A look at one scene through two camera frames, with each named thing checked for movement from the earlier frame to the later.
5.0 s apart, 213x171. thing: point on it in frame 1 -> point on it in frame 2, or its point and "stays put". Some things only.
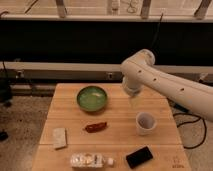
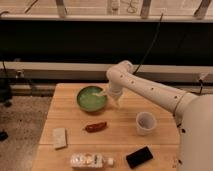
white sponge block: x=59 y=137 stays put
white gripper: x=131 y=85 -> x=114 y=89
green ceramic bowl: x=91 y=98 stays put
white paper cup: x=145 y=123 stays put
